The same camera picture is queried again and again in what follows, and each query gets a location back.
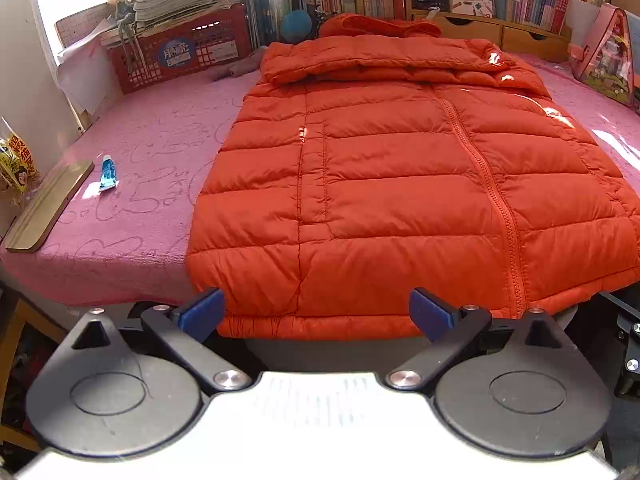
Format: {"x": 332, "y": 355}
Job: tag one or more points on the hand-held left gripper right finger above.
{"x": 427, "y": 312}

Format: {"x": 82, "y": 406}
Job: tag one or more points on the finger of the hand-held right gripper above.
{"x": 631, "y": 355}

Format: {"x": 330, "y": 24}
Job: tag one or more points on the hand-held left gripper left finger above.
{"x": 202, "y": 312}

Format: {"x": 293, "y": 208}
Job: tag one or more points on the orange puffer jacket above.
{"x": 400, "y": 170}

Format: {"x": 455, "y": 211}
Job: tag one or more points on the blue and white tube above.
{"x": 106, "y": 175}

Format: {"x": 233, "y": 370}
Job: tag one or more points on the pink blanket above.
{"x": 150, "y": 135}

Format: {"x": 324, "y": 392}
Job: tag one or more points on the wooden board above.
{"x": 50, "y": 205}

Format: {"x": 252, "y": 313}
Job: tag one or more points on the yellow snack packet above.
{"x": 17, "y": 160}

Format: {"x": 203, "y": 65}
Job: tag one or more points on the small pink cloth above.
{"x": 235, "y": 67}

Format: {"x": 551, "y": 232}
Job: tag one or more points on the loose white paper sheets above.
{"x": 90, "y": 80}

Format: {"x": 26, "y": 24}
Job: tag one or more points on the large red plastic basket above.
{"x": 200, "y": 45}

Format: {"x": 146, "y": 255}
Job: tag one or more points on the wooden drawer organiser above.
{"x": 475, "y": 30}

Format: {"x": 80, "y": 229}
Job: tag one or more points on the pink triangular toy bag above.
{"x": 605, "y": 55}

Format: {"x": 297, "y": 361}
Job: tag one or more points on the blue ball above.
{"x": 296, "y": 26}

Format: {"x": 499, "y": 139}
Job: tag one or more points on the grey grid cutting mat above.
{"x": 80, "y": 25}

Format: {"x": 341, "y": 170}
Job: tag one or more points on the leaning blue picture books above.
{"x": 270, "y": 0}

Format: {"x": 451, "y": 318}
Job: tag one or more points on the wooden furniture frame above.
{"x": 20, "y": 320}

